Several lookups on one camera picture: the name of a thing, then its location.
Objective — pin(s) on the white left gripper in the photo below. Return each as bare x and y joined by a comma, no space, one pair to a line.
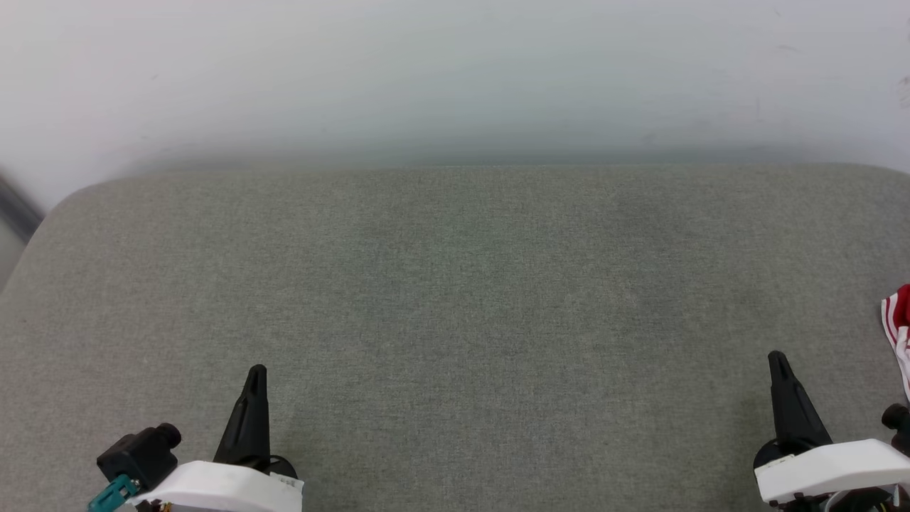
220,491

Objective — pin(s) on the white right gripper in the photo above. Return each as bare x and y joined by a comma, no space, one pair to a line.
832,469

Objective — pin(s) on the red and white t-shirt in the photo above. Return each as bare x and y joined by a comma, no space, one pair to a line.
899,320

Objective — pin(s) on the dark grey baseboard strip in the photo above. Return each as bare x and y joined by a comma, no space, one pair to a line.
15,210

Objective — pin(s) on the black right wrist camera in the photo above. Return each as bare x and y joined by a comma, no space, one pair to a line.
899,423

